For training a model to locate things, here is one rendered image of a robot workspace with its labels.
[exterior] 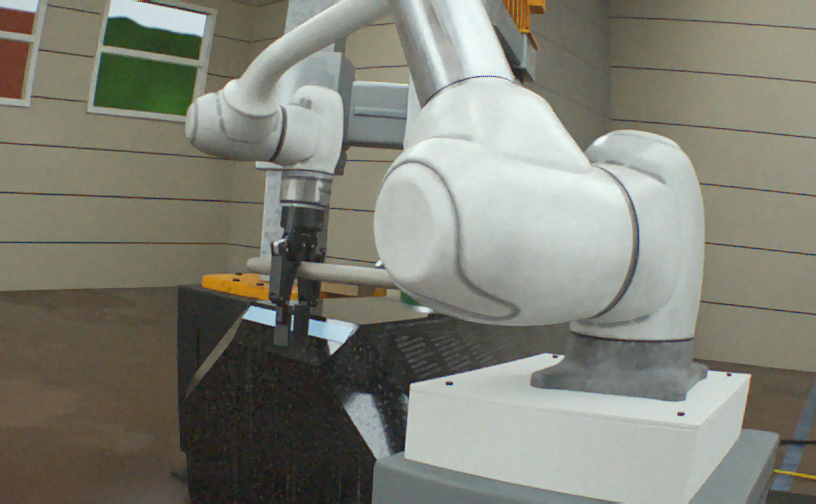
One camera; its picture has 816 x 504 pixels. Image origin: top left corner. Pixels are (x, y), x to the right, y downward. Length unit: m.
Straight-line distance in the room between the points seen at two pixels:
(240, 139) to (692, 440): 0.89
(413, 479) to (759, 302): 5.98
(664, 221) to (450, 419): 0.29
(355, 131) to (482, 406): 2.01
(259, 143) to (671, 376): 0.80
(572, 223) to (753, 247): 6.01
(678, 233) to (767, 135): 5.92
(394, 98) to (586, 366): 2.00
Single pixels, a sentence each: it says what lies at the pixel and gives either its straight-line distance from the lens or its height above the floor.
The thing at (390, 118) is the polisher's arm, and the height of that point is 1.35.
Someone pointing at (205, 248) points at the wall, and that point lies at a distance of 9.51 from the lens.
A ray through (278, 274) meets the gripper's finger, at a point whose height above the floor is 0.93.
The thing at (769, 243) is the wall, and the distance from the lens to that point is 6.65.
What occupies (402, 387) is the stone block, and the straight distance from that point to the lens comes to 1.60.
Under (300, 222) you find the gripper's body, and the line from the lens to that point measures 1.37.
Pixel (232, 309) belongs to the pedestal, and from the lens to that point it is 2.61.
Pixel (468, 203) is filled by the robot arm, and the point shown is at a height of 1.06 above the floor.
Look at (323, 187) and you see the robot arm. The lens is 1.38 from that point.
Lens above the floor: 1.06
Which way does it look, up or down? 3 degrees down
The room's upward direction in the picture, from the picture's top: 4 degrees clockwise
